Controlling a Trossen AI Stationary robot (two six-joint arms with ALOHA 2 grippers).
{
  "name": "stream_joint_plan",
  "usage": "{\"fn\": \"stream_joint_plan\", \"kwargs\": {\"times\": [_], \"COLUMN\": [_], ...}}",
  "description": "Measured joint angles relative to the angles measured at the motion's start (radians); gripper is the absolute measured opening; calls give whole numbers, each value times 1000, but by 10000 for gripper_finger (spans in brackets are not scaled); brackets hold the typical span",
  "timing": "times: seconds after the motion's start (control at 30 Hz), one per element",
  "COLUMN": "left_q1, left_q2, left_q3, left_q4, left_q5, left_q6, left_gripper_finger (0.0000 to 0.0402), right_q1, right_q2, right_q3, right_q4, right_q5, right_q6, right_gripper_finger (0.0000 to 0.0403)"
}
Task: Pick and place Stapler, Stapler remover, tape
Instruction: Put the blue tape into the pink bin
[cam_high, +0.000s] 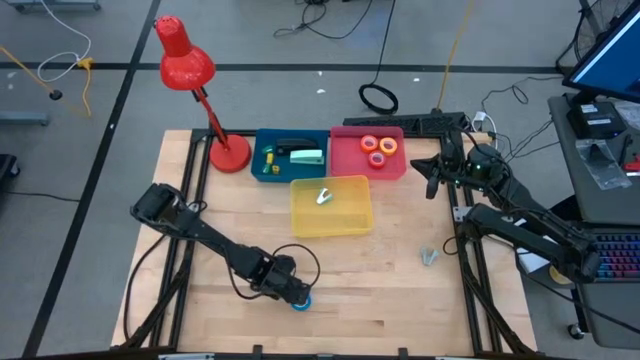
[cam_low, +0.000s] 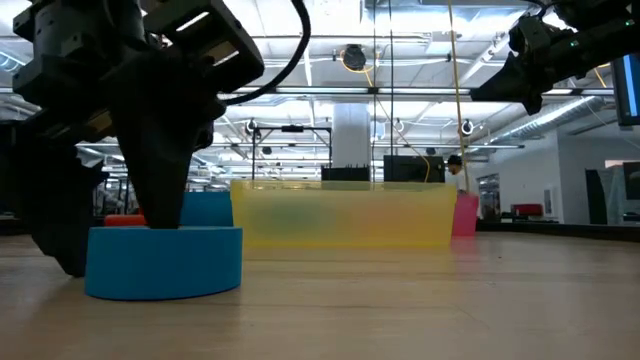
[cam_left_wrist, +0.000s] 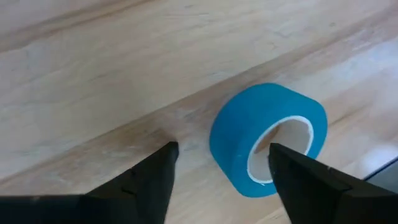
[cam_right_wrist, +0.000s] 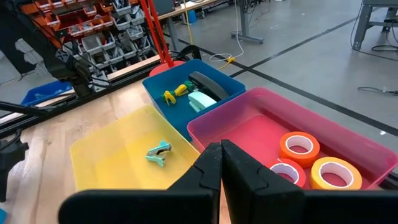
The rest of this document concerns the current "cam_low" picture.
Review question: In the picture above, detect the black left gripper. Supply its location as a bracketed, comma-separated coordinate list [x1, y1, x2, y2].
[0, 0, 227, 279]

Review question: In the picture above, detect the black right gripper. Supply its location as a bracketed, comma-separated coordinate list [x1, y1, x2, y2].
[470, 14, 602, 117]

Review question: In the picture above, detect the blue tape roll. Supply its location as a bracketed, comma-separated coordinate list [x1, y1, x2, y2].
[83, 225, 244, 302]

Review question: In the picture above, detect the red desk lamp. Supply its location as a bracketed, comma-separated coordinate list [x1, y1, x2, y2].
[103, 213, 150, 228]

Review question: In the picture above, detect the blue plastic tray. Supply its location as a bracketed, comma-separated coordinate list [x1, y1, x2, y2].
[179, 191, 235, 229]

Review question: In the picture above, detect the computer monitor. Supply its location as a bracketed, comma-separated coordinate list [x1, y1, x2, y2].
[612, 53, 640, 127]

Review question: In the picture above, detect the person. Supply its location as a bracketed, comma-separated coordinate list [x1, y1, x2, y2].
[446, 153, 474, 195]

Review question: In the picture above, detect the red background box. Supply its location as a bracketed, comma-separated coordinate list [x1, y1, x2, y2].
[509, 202, 545, 217]

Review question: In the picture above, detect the black standing panel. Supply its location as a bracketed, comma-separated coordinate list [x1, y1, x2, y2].
[622, 160, 640, 201]
[584, 168, 608, 225]

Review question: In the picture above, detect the tall black equipment box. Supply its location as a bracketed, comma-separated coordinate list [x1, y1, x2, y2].
[383, 154, 447, 185]

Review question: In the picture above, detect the pink plastic tray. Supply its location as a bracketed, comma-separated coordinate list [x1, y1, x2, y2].
[451, 194, 480, 238]

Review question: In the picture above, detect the long ceiling light bar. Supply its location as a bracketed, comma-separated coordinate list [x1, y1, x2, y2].
[219, 84, 615, 97]

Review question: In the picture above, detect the low black equipment box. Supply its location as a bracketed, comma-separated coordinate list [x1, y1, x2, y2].
[320, 165, 372, 184]

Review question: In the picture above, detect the yellow translucent tray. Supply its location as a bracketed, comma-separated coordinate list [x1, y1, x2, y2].
[229, 180, 459, 249]

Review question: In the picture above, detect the thick yellow hanging cable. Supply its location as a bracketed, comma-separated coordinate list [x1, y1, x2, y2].
[446, 0, 473, 196]

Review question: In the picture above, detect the thin yellow cable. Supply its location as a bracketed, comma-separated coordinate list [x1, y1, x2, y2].
[339, 49, 432, 184]

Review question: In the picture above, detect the black hanging cable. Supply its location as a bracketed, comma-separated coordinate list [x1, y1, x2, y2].
[371, 0, 378, 184]
[388, 0, 395, 157]

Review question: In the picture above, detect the black background gantry frame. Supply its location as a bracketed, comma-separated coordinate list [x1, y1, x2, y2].
[251, 124, 334, 184]

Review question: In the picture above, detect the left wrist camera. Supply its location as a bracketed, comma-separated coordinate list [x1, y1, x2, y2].
[142, 0, 266, 96]

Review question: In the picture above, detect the black ceiling cable reel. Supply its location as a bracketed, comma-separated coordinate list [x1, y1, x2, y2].
[341, 43, 368, 72]

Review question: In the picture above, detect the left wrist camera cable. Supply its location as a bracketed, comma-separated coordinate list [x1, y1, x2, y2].
[219, 0, 312, 107]

